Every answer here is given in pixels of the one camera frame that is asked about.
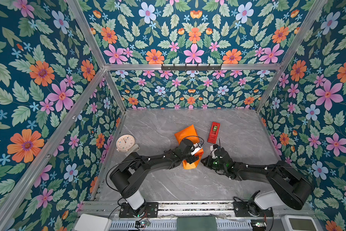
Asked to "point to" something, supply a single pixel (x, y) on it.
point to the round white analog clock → (125, 143)
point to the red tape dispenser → (213, 134)
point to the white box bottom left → (87, 222)
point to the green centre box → (204, 223)
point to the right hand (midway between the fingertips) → (201, 158)
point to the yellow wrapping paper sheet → (191, 133)
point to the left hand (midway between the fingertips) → (196, 148)
